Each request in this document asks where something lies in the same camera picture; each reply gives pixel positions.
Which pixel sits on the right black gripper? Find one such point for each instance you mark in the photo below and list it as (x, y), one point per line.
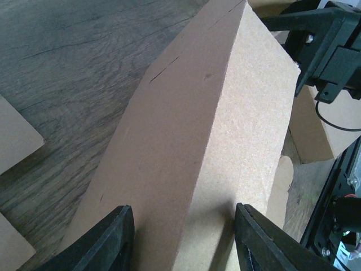
(326, 43)

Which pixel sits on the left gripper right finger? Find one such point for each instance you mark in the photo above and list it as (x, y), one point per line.
(261, 245)

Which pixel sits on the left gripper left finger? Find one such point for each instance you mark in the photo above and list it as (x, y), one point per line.
(106, 246)

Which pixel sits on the cardboard box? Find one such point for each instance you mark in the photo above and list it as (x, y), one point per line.
(203, 131)

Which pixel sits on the folded box near right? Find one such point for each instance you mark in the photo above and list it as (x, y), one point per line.
(314, 139)

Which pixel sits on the flat cardboard sheet stack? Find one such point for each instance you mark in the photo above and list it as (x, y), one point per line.
(18, 140)

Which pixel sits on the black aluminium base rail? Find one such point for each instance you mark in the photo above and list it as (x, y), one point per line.
(337, 210)

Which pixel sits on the light blue cable duct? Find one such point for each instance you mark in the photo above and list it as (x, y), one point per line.
(348, 257)

